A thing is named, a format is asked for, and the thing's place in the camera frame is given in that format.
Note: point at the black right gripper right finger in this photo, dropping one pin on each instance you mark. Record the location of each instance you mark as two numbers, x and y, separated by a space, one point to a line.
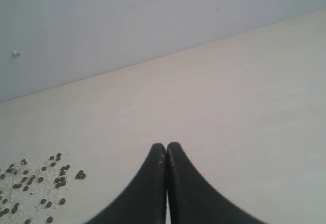
192 199

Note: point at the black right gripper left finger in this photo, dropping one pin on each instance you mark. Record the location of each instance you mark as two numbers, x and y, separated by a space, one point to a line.
144 200

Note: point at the white wall plug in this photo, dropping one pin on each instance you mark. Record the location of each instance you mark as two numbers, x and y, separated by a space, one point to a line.
16 53

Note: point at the pile of brown pellets and grains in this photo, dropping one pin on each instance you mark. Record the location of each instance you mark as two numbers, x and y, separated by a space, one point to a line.
37 192

